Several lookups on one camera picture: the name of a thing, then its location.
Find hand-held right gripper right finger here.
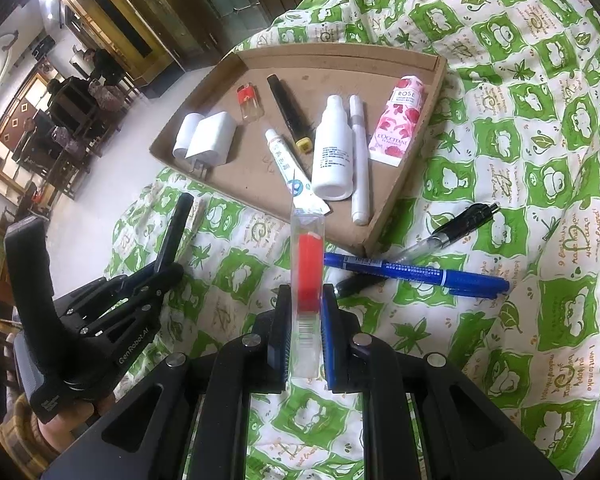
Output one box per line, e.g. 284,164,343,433
321,285,563,480

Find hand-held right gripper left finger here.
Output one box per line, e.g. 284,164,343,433
42,285,296,480

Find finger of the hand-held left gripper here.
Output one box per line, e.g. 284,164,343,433
54,259,184,317
79,287,167,342

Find clear box with red insert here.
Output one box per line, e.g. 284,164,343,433
289,209,327,379

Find white charger plug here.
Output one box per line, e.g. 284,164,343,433
185,112,237,179

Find white blue ointment tube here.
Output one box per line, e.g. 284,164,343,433
264,128,331,216

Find white spray bottle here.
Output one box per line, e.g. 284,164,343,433
310,94,355,202

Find black tube with yellow end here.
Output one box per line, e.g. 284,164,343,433
267,74,315,155

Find rose print cream tube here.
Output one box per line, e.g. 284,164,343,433
368,75,426,165

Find cardboard tray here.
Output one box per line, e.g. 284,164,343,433
149,42,449,257

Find person's left hand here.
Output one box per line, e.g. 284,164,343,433
36,399,102,453

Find blue marker pen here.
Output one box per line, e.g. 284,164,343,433
323,252,511,295

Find dark wooden chairs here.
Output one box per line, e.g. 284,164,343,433
15,110,111,201

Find small white pill bottle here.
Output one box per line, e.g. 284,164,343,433
172,113,205,159

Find clear black gel pen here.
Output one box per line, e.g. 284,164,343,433
334,202,501,299

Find white marker pen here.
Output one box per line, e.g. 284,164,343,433
348,95,371,225

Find wooden glass cabinet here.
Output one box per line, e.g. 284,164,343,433
44,0,331,98

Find green white printed blanket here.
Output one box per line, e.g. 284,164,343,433
87,0,600,480

